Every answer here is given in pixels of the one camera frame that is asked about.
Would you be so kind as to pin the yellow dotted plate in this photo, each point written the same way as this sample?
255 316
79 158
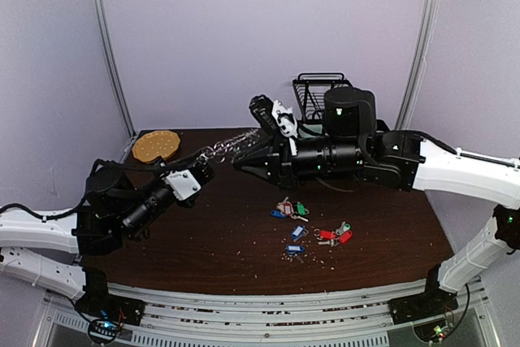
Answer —
156 144

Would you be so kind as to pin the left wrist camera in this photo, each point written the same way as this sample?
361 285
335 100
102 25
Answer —
183 184

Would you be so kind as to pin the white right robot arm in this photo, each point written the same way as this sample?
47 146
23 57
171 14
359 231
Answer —
353 142

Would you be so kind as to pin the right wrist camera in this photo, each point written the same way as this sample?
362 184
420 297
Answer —
274 117

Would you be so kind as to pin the red key tag bunch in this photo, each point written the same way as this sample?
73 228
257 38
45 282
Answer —
340 236

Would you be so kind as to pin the blue key tag lower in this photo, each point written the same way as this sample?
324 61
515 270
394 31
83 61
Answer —
295 252

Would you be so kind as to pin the aluminium frame post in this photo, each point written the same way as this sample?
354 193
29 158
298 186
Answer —
418 64
111 66

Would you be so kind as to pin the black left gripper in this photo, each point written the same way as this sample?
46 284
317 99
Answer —
195 167

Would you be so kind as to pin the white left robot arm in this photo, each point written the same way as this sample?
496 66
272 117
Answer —
119 203

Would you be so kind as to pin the right aluminium frame post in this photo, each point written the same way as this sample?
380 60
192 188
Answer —
418 64

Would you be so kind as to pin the mixed colour key tag bunch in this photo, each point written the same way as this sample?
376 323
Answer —
294 210

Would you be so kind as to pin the left aluminium frame post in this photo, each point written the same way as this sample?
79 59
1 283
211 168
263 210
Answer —
111 66

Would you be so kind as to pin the aluminium front rail base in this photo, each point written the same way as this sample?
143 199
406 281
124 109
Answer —
349 318

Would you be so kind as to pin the black wire dish rack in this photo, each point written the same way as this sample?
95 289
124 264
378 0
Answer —
313 99

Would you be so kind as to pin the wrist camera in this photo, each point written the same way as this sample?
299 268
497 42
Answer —
274 117
183 184

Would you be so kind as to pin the metal disc with key rings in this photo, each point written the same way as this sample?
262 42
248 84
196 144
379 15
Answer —
228 148

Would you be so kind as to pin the blue key tag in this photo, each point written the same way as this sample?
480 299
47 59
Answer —
295 252
298 232

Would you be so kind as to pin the blue key tag upper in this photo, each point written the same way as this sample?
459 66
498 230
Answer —
298 232

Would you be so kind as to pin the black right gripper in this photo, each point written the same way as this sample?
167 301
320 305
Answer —
280 164

